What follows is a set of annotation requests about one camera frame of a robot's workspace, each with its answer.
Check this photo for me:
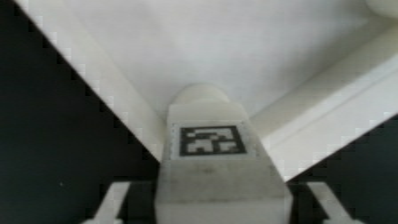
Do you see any white table leg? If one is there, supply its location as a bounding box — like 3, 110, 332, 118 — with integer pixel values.
154, 84, 293, 224

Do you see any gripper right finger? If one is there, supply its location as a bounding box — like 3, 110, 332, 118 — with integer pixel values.
288, 181, 364, 224

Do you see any white square table top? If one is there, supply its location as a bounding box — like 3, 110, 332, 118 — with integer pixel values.
12, 0, 398, 178

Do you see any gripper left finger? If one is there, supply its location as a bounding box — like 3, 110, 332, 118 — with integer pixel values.
80, 181, 154, 224

